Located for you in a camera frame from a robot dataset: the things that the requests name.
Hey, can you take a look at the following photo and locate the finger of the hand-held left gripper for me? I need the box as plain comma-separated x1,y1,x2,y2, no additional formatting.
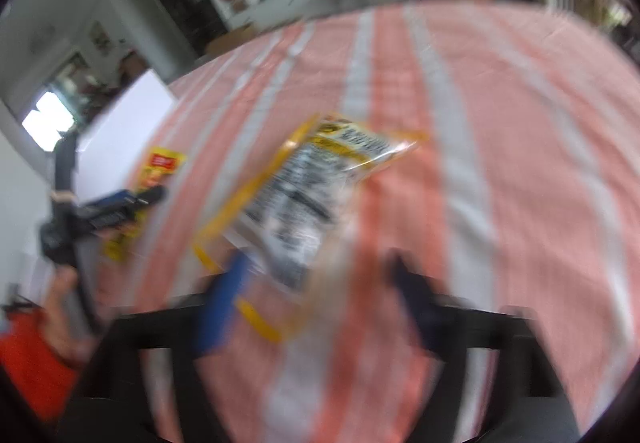
82,186,168,229

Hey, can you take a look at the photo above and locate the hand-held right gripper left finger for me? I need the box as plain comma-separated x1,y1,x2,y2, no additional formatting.
65,250,253,443

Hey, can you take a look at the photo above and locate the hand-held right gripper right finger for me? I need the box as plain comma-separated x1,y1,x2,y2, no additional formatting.
385,248,581,443

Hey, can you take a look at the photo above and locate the yellow packet with red label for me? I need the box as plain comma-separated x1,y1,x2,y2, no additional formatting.
102,146,188,264

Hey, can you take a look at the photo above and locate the white board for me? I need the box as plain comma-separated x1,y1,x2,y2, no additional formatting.
75,70,178,204

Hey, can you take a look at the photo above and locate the yellow edged snack packet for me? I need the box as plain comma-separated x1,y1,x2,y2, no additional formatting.
192,113,431,344

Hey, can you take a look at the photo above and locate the person's left hand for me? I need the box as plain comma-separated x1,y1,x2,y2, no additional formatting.
42,268,108,369

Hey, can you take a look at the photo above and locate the balcony glass door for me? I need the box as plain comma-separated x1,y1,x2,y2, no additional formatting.
20,90,76,151

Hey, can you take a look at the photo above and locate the person's orange clothing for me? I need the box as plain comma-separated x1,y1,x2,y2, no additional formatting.
0,313,81,424

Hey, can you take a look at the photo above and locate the orange white striped cloth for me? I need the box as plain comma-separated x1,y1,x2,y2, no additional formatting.
95,0,640,443

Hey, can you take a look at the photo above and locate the brown cardboard box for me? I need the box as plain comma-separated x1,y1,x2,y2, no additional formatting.
207,23,256,56

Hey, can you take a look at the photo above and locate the framed wall picture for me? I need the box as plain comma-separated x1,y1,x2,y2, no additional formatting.
89,20,112,56

